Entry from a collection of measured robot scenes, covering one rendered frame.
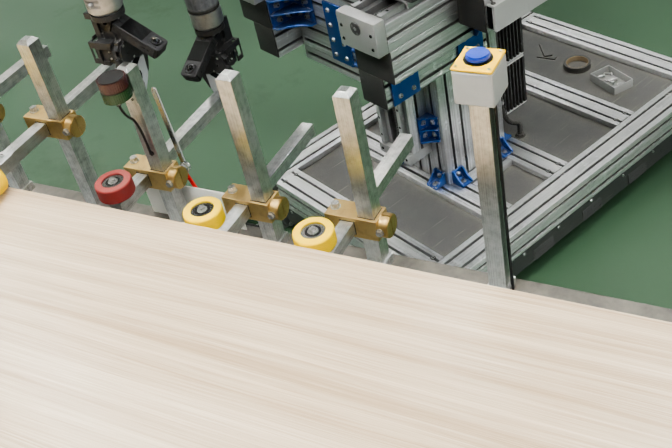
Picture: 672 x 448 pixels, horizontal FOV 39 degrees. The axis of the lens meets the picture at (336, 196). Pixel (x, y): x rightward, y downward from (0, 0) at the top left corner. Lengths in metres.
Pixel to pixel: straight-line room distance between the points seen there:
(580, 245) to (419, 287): 1.43
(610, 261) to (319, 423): 1.64
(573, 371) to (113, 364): 0.74
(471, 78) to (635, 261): 1.51
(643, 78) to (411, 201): 0.93
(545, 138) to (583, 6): 1.24
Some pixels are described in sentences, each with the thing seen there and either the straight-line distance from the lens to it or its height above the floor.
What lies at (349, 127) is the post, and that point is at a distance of 1.73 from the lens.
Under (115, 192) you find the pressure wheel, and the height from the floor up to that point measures 0.90.
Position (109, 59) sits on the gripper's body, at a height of 1.10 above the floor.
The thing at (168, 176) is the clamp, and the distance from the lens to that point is 2.09.
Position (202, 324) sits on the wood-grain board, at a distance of 1.66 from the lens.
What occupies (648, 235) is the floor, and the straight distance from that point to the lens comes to 3.03.
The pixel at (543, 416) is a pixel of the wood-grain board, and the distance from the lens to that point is 1.42.
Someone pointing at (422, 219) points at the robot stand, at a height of 0.21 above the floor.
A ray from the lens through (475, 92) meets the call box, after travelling 1.55.
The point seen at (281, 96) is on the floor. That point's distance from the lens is 3.91.
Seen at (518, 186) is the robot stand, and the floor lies 0.21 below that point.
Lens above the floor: 2.02
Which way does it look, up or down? 38 degrees down
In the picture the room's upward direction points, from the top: 13 degrees counter-clockwise
